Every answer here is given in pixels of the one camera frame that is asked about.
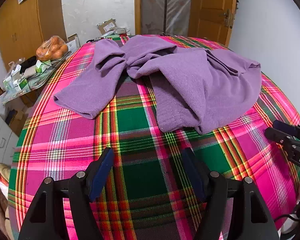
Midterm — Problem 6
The wooden door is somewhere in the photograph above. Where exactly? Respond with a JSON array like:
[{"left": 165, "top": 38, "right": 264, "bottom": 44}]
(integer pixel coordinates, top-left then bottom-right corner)
[{"left": 189, "top": 0, "right": 238, "bottom": 48}]

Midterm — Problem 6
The metal door lock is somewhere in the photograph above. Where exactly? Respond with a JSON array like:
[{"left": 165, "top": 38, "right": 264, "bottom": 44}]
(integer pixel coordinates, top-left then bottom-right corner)
[{"left": 221, "top": 9, "right": 234, "bottom": 29}]

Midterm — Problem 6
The beige pillow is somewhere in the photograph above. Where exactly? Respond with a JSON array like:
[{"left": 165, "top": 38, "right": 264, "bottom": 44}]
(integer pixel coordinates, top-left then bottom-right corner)
[{"left": 0, "top": 161, "right": 12, "bottom": 182}]

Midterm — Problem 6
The bag of oranges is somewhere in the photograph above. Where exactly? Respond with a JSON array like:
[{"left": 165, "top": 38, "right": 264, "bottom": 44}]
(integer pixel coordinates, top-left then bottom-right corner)
[{"left": 36, "top": 35, "right": 68, "bottom": 62}]

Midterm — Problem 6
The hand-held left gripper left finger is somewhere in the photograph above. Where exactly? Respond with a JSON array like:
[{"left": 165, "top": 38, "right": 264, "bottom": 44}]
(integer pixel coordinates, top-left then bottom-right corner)
[{"left": 18, "top": 147, "right": 115, "bottom": 240}]

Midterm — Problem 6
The folding table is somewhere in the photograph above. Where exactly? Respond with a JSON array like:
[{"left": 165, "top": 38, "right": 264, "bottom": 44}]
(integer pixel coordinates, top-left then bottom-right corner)
[{"left": 2, "top": 51, "right": 73, "bottom": 104}]

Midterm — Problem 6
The clear plastic sheet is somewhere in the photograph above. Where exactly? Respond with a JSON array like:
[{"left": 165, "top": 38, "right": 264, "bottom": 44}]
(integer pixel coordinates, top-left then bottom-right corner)
[{"left": 141, "top": 0, "right": 192, "bottom": 36}]

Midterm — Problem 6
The brown cardboard box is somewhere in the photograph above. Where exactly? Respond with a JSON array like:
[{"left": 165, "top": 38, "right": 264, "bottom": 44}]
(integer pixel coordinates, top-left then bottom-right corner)
[{"left": 97, "top": 19, "right": 118, "bottom": 34}]

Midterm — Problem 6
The wooden door frame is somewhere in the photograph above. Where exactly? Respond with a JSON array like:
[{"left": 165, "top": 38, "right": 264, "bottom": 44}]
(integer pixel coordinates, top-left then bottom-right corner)
[{"left": 134, "top": 0, "right": 142, "bottom": 35}]

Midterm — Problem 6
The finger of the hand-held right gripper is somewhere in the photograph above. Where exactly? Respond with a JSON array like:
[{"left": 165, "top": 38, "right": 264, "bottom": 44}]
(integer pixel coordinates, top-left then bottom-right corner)
[
  {"left": 264, "top": 127, "right": 300, "bottom": 153},
  {"left": 273, "top": 120, "right": 300, "bottom": 140}
]

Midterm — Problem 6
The flat cardboard box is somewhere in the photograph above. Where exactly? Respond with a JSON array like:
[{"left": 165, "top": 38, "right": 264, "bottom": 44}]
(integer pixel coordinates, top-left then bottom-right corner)
[{"left": 5, "top": 105, "right": 28, "bottom": 130}]

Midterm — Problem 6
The wooden wardrobe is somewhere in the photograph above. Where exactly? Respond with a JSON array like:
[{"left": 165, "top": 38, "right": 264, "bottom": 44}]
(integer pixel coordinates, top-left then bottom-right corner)
[{"left": 0, "top": 0, "right": 67, "bottom": 73}]

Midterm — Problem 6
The grey drawer cabinet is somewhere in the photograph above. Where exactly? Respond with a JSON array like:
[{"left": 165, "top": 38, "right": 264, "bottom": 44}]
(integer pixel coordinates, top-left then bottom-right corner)
[{"left": 0, "top": 100, "right": 19, "bottom": 165}]

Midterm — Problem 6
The white cardboard box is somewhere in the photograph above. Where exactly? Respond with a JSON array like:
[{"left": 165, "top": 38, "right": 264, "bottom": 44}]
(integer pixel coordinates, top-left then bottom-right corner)
[{"left": 66, "top": 34, "right": 80, "bottom": 53}]

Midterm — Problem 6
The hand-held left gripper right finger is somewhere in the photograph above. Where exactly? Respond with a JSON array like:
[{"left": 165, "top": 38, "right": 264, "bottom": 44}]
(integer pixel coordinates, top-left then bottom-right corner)
[{"left": 182, "top": 147, "right": 282, "bottom": 240}]

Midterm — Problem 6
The black pouch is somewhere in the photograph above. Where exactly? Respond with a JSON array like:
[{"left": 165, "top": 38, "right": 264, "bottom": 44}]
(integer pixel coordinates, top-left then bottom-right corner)
[{"left": 20, "top": 56, "right": 38, "bottom": 74}]

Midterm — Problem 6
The green white medicine box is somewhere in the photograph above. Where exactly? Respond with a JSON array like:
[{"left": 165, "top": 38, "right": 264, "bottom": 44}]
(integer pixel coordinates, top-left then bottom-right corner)
[{"left": 14, "top": 76, "right": 29, "bottom": 90}]

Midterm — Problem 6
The pink green plaid bed sheet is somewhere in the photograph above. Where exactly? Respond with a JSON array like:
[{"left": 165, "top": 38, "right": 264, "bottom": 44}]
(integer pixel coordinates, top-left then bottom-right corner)
[{"left": 8, "top": 34, "right": 300, "bottom": 240}]

